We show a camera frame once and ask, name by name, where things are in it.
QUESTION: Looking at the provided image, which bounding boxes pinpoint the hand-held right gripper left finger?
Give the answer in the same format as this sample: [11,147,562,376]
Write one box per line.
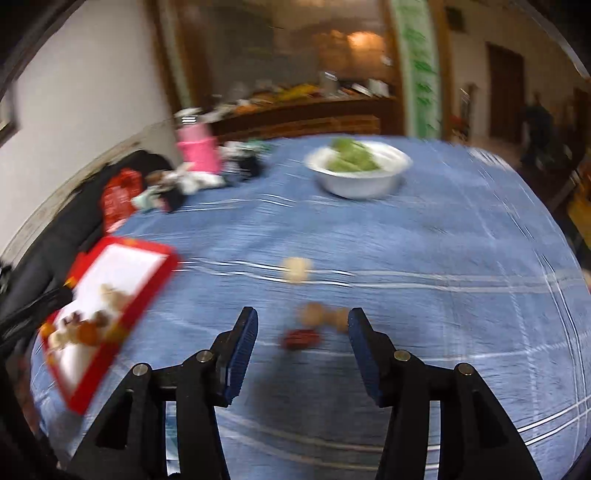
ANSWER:
[67,307,258,480]

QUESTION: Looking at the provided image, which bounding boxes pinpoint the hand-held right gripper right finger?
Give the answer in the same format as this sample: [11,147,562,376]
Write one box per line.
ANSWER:
[348,308,543,480]

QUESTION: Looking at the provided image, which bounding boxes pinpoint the red date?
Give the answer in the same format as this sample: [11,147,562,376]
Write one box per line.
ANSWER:
[279,329,320,350]

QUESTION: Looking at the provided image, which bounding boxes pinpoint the red shallow box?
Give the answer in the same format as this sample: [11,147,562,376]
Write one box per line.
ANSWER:
[41,236,180,414]

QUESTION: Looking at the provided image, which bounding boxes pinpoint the blue checked tablecloth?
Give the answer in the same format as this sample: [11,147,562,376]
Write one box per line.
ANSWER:
[30,136,591,480]

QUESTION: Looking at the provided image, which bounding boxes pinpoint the white bowl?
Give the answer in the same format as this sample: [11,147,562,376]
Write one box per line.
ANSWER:
[305,141,413,200]

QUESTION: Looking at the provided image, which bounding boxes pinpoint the white work glove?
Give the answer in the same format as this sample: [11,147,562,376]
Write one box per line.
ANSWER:
[178,171,225,192]

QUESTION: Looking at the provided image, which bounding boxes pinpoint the black jar pink label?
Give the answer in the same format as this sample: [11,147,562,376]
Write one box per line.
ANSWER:
[238,154,262,178]

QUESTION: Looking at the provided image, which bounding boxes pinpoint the red plastic bag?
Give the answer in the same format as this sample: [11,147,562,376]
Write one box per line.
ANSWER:
[102,168,141,232]

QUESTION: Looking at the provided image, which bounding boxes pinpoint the green vegetables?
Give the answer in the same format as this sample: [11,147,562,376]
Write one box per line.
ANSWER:
[325,137,384,172]

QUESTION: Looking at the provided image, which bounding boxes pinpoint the glass bottle pink knit sleeve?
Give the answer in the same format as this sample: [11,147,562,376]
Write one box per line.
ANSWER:
[175,115,220,175]

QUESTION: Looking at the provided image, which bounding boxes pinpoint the black leather sofa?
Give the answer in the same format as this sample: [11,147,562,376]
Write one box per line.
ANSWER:
[0,150,171,333]

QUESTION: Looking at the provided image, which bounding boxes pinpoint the wooden glass cabinet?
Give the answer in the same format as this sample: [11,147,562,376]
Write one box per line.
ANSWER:
[152,0,448,144]

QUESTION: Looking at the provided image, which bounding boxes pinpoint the brown wooden door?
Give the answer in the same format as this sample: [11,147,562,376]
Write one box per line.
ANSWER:
[487,41,527,144]

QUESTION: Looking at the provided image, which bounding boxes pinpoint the framed wall picture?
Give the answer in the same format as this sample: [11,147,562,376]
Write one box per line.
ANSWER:
[0,90,21,144]

